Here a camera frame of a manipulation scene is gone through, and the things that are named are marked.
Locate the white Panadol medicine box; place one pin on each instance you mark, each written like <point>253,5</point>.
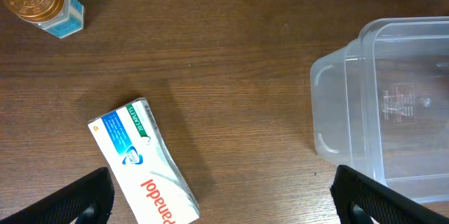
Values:
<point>151,182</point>

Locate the clear plastic container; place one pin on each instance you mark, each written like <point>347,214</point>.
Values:
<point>380,106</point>

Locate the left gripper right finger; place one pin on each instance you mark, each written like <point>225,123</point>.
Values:
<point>359,199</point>

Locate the gold lid balm jar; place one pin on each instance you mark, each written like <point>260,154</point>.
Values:
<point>61,18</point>

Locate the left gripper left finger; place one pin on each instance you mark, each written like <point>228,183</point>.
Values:
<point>87,200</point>

